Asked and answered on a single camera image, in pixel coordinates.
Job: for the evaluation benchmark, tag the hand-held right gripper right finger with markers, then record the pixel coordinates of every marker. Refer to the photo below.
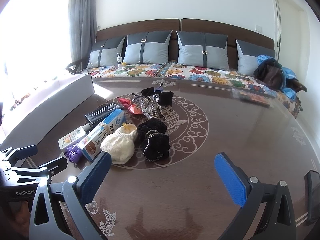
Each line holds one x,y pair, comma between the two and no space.
230,180

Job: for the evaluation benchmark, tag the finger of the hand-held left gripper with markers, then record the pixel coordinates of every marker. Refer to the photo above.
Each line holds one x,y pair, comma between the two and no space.
51,167
23,152

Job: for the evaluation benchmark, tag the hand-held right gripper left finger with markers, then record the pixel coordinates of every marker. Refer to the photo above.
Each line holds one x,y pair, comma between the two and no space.
97,172

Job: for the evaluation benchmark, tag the large white board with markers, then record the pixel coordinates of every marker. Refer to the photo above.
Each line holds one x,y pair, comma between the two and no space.
50,100

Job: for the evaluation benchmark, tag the black printed box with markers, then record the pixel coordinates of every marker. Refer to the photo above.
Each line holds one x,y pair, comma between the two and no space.
102,113

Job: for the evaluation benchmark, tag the red candy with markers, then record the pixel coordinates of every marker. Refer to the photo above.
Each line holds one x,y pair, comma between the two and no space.
135,110

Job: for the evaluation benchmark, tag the brown patterned desktop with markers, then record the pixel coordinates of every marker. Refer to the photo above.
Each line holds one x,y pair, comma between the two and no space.
200,142

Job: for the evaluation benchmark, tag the person's left hand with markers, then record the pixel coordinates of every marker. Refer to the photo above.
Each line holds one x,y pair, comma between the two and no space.
20,215

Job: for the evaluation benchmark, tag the purple plastic toy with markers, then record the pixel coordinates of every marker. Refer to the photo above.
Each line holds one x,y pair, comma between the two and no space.
73,153

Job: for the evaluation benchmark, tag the white tube bottle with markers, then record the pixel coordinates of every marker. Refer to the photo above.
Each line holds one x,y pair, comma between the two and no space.
71,137

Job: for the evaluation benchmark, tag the cream knitted hat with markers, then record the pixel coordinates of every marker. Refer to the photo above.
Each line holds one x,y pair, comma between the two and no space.
117,142

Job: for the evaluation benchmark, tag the blue and white carton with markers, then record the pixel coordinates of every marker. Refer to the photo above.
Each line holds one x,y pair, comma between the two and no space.
100,135

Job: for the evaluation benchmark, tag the black scrunchie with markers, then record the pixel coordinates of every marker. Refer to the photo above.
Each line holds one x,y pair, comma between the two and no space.
150,127
156,150

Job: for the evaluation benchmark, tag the silver rhinestone hair clip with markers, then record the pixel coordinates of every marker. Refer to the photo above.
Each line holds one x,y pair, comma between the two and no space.
150,110

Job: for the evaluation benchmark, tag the clear plastic package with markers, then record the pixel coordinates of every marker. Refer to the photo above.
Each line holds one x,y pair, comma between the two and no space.
252,97

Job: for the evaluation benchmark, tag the black phone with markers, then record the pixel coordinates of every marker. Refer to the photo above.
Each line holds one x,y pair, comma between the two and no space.
313,197

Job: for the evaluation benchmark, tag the black hair pins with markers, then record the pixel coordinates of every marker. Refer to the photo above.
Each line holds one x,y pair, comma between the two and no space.
136,95

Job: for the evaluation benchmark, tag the black velvet pouch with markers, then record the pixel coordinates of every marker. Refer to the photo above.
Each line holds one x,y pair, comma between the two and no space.
148,91
166,98

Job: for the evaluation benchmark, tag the clear hair clip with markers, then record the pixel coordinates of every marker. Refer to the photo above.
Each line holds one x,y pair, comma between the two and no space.
157,97

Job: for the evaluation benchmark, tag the dark chair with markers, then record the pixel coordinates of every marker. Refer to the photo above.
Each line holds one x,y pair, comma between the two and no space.
75,66

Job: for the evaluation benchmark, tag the flat black object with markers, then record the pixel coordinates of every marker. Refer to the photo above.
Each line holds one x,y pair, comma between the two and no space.
243,78

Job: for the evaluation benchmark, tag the blue hair pin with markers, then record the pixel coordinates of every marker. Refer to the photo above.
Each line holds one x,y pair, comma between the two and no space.
160,86

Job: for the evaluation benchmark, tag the floral blanket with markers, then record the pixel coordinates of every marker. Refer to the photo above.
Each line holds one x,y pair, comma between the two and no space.
200,72

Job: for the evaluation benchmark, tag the grey two-tone pillow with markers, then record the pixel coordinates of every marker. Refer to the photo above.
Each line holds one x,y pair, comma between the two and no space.
107,52
147,50
247,60
200,52

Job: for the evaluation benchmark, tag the grey curtain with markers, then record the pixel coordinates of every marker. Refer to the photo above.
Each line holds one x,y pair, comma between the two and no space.
82,17

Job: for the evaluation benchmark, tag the brown wooden sofa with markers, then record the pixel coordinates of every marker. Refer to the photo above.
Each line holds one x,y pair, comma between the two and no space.
200,25

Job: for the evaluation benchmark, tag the white door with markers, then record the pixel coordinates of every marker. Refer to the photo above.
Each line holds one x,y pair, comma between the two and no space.
290,30

